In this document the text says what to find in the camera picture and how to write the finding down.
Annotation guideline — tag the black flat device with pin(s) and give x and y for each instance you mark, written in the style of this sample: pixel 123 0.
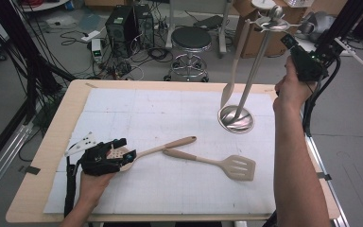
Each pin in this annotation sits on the black flat device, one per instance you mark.
pixel 209 22

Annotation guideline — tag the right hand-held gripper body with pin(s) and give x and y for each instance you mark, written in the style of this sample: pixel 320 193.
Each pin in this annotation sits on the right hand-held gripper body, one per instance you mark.
pixel 308 66

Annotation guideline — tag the large black computer tower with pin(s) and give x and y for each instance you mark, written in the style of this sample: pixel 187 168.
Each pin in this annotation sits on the large black computer tower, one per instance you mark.
pixel 119 28

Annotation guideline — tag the black tape strip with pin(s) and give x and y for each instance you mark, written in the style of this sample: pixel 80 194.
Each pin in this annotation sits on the black tape strip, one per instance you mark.
pixel 30 170
pixel 324 176

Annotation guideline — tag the white device with green display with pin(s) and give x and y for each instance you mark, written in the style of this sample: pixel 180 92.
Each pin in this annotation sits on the white device with green display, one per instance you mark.
pixel 96 50

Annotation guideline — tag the grey metal stand leg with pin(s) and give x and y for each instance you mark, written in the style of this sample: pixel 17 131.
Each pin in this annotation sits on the grey metal stand leg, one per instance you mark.
pixel 171 22
pixel 223 28

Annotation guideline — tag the person's left hand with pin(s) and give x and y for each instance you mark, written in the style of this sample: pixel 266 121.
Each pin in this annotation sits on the person's left hand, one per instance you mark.
pixel 93 187

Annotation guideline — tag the cardboard box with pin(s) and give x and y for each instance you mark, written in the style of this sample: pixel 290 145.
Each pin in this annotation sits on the cardboard box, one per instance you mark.
pixel 253 50

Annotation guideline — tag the beige solid spatula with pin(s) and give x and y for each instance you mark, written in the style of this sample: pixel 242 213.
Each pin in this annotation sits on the beige solid spatula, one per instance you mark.
pixel 228 94

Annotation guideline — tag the beige slotted spatula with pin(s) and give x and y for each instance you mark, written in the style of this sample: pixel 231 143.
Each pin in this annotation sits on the beige slotted spatula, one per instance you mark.
pixel 239 168

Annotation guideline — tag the slim black computer tower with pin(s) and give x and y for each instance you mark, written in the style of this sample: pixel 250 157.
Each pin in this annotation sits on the slim black computer tower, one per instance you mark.
pixel 145 25

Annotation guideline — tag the white round table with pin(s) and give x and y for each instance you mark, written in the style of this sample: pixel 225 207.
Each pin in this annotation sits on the white round table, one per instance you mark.
pixel 44 5

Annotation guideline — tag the beige perforated skimmer spoon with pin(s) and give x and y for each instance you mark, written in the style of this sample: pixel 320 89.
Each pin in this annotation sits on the beige perforated skimmer spoon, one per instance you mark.
pixel 170 145

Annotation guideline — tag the black frame post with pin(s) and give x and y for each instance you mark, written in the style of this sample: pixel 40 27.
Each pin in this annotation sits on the black frame post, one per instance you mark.
pixel 343 22

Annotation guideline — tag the white foam mat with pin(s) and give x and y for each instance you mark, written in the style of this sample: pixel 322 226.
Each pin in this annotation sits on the white foam mat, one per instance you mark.
pixel 170 110

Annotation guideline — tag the metal utensil stand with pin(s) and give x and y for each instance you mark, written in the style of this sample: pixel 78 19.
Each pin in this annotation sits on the metal utensil stand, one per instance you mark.
pixel 236 121

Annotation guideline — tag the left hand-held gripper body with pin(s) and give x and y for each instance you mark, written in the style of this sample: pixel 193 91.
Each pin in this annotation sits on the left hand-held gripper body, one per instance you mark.
pixel 97 162

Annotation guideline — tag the grey bag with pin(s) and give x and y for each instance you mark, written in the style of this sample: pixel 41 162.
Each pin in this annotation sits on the grey bag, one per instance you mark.
pixel 318 23

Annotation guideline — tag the white power strip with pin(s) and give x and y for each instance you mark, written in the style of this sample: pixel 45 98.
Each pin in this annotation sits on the white power strip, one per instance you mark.
pixel 90 35

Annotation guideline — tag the aluminium rail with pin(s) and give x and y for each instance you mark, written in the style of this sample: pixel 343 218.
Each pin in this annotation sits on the aluminium rail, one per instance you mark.
pixel 6 157
pixel 315 154

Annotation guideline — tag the black round stool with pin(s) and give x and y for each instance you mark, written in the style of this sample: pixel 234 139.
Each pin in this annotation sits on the black round stool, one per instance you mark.
pixel 191 38

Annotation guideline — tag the person's right hand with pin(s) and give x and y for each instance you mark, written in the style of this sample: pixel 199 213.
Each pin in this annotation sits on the person's right hand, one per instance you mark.
pixel 290 91

